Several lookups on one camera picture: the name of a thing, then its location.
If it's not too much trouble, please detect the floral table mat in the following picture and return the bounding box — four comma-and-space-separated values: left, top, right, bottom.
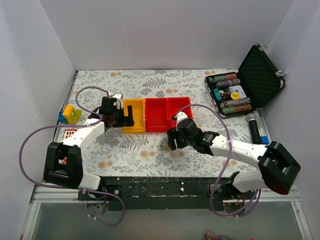
67, 69, 253, 177

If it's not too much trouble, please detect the yellow plastic bin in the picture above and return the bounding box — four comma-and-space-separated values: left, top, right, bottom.
122, 98, 146, 134

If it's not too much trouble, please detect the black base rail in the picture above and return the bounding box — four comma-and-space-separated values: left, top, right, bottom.
44, 175, 276, 212

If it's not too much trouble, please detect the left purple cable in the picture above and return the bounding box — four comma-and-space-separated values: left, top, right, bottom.
19, 86, 126, 227

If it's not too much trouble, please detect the small red white toy block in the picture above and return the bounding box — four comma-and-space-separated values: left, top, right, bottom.
58, 156, 68, 166

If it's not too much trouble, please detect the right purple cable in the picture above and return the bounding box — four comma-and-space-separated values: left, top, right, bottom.
172, 103, 262, 218

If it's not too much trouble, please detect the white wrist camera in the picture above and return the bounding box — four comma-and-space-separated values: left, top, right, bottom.
172, 111, 188, 130
109, 93, 124, 110

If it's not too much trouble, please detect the small blue toy block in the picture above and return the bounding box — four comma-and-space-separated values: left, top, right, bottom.
260, 135, 269, 145

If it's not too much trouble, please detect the red white window block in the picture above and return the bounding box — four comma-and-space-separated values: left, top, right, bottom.
62, 129, 77, 141

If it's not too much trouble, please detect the wire bundle on floor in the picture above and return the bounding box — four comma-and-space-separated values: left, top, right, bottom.
202, 229, 232, 240

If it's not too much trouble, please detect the aluminium frame rail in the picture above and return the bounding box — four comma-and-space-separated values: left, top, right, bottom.
19, 182, 87, 240

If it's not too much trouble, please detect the black microphone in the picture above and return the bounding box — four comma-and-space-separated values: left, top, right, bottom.
246, 113, 263, 145

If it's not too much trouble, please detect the yellow green blue block stack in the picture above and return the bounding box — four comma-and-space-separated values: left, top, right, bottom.
58, 104, 82, 125

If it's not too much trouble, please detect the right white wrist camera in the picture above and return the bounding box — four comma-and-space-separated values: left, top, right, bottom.
172, 111, 188, 130

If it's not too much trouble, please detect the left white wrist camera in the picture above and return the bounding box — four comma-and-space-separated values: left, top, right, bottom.
109, 93, 124, 110

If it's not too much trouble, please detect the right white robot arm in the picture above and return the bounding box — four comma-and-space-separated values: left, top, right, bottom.
167, 118, 301, 199

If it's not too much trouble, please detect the black poker chip case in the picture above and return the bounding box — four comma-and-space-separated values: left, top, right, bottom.
205, 43, 287, 118

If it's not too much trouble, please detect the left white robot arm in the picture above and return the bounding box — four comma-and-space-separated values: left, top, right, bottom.
43, 93, 134, 200

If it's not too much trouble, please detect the purple cable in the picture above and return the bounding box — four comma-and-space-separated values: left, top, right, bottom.
19, 86, 126, 227
172, 103, 262, 218

